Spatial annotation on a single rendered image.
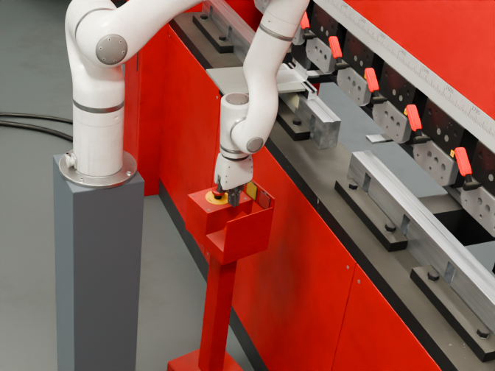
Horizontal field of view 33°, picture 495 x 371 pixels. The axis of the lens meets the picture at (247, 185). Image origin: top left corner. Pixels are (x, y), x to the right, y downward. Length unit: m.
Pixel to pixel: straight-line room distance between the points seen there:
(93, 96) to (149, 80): 1.55
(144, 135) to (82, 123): 1.63
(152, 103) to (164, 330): 0.99
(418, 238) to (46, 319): 1.53
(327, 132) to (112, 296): 0.80
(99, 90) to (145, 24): 0.19
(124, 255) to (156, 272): 1.18
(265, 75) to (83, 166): 0.50
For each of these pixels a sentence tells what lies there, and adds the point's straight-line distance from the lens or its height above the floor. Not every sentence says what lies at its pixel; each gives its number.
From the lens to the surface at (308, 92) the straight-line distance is 2.56.
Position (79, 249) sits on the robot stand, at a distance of 2.09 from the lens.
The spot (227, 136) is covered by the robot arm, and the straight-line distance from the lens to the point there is 2.11.
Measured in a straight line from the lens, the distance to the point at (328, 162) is 2.44.
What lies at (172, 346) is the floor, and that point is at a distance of 3.02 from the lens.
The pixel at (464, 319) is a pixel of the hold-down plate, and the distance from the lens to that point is 1.94.
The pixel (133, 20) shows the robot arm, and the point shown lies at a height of 1.42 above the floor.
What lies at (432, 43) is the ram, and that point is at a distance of 1.96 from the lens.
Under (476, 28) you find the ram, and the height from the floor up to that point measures 1.50.
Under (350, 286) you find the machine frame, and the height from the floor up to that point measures 0.75.
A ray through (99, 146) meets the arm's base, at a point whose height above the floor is 1.10.
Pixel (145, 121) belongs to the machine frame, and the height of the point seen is 0.39.
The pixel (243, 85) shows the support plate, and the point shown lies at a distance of 2.53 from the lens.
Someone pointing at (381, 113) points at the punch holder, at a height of 1.16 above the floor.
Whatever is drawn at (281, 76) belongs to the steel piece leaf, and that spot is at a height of 1.00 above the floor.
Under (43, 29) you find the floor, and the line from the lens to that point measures 5.38.
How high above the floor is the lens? 2.11
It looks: 33 degrees down
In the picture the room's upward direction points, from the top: 7 degrees clockwise
